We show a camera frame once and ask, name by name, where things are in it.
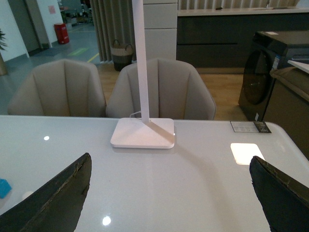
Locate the beige slatted partition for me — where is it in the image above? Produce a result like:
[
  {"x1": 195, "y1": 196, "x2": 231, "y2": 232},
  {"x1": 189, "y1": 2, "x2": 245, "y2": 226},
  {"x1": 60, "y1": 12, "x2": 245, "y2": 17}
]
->
[{"x1": 90, "y1": 0, "x2": 135, "y2": 62}]

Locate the dark counter cabinet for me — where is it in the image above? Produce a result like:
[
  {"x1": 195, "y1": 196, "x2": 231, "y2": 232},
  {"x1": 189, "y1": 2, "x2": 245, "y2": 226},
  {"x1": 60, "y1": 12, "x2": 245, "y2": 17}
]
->
[{"x1": 176, "y1": 7, "x2": 309, "y2": 68}]

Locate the beige chair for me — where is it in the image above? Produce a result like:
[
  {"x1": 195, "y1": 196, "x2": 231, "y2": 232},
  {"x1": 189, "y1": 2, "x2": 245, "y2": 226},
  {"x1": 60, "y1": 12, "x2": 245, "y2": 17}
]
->
[
  {"x1": 106, "y1": 58, "x2": 216, "y2": 120},
  {"x1": 8, "y1": 59, "x2": 106, "y2": 117}
]

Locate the beige chair left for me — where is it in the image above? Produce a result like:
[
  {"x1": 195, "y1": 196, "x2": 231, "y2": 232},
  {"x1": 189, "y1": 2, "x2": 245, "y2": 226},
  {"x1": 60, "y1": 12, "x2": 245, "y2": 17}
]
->
[{"x1": 8, "y1": 59, "x2": 106, "y2": 117}]

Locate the dark brown bin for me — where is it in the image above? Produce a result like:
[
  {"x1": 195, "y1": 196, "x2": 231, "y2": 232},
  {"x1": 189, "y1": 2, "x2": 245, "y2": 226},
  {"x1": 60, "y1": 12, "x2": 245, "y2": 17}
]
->
[{"x1": 264, "y1": 67, "x2": 309, "y2": 158}]

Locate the blue three-stud block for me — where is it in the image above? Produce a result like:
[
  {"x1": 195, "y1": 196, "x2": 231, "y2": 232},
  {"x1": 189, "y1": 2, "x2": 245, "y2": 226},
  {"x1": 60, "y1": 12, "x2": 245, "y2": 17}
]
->
[{"x1": 0, "y1": 179, "x2": 12, "y2": 199}]

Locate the white desk lamp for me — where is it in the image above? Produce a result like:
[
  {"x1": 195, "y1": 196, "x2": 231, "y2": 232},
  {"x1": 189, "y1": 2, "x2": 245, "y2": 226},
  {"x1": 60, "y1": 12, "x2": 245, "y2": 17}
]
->
[{"x1": 111, "y1": 0, "x2": 175, "y2": 149}]

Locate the green potted plant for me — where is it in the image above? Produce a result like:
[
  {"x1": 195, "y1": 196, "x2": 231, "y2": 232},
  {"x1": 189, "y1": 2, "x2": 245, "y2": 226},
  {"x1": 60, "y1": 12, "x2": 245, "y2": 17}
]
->
[{"x1": 0, "y1": 29, "x2": 8, "y2": 75}]

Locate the black washing machine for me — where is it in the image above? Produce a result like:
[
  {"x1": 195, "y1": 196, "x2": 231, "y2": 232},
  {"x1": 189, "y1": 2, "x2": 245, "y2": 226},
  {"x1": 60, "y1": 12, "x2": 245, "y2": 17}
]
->
[{"x1": 239, "y1": 30, "x2": 309, "y2": 121}]

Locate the white drawer cabinet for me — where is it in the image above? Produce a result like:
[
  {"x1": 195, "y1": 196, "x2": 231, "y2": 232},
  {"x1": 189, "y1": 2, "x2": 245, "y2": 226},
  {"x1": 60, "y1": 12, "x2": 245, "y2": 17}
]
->
[{"x1": 143, "y1": 0, "x2": 178, "y2": 59}]

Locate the beige chair right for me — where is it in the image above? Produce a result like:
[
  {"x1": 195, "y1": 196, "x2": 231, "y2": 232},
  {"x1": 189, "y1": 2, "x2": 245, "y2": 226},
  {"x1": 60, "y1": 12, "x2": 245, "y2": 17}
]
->
[{"x1": 106, "y1": 58, "x2": 216, "y2": 120}]

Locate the red bin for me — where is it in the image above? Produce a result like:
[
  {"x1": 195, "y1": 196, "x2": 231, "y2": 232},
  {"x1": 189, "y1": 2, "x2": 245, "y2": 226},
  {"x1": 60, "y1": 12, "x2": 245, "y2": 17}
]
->
[{"x1": 54, "y1": 23, "x2": 70, "y2": 44}]

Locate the black white label card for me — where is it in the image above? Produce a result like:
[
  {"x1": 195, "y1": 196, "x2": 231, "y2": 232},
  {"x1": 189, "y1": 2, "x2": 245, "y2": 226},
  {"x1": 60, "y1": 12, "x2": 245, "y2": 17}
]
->
[{"x1": 230, "y1": 121, "x2": 271, "y2": 133}]

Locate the woven basket with handles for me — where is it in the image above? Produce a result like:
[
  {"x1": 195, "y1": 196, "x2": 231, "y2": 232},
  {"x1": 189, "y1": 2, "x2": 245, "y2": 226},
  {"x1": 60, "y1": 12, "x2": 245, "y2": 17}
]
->
[{"x1": 111, "y1": 39, "x2": 133, "y2": 72}]

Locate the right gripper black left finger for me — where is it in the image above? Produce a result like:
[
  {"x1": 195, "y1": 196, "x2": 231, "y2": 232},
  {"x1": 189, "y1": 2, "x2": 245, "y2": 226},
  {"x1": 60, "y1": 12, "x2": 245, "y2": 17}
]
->
[{"x1": 0, "y1": 153, "x2": 92, "y2": 232}]

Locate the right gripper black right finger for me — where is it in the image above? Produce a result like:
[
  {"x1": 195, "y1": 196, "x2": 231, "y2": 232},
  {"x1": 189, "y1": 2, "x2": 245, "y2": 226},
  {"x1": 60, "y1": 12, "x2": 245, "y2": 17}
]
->
[{"x1": 249, "y1": 156, "x2": 309, "y2": 232}]

